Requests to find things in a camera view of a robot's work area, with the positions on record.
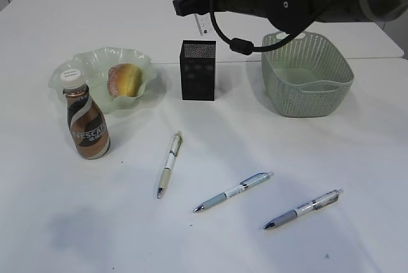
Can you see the blue clear pen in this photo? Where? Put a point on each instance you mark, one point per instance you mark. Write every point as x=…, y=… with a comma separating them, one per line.
x=246, y=184

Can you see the green plastic woven basket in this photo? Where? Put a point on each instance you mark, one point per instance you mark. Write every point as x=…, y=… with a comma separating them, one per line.
x=308, y=77

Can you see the black mesh pen holder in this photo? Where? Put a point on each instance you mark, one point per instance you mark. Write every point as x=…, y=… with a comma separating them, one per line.
x=197, y=70

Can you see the green wavy glass plate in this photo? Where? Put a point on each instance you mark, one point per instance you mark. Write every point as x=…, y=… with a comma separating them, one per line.
x=95, y=66

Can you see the white pen grey grip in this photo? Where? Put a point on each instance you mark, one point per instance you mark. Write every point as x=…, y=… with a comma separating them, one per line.
x=315, y=204

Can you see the clear plastic ruler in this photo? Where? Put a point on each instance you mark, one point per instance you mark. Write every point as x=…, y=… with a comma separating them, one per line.
x=204, y=24

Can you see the sugared bread roll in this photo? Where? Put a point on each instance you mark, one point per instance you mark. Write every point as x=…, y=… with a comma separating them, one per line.
x=124, y=80

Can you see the Nescafe coffee bottle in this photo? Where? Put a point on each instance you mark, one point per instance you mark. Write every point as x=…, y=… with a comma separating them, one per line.
x=86, y=122

